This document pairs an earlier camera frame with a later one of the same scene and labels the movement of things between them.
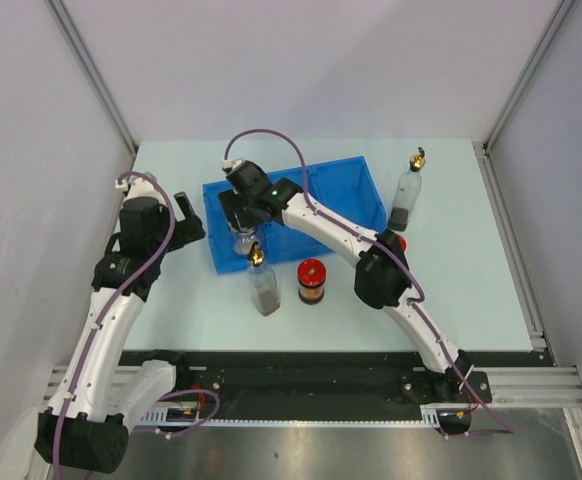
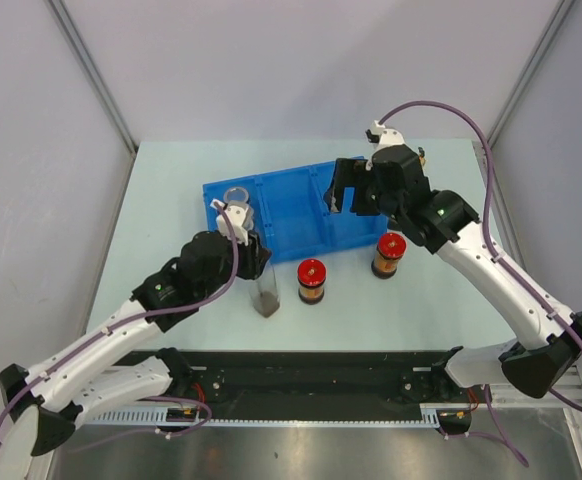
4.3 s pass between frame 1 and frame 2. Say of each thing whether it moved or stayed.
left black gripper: moved
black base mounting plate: stayed
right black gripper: moved
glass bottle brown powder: stayed
